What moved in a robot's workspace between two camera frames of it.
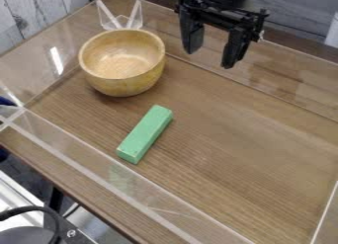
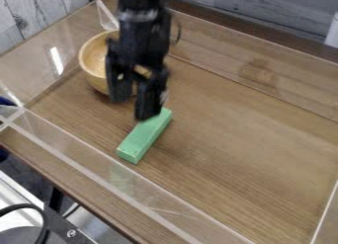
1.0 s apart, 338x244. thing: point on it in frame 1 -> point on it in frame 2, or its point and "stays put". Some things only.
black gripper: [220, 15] -> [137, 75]
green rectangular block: [145, 133] stays put
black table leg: [57, 200] stays put
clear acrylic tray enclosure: [225, 152] stays put
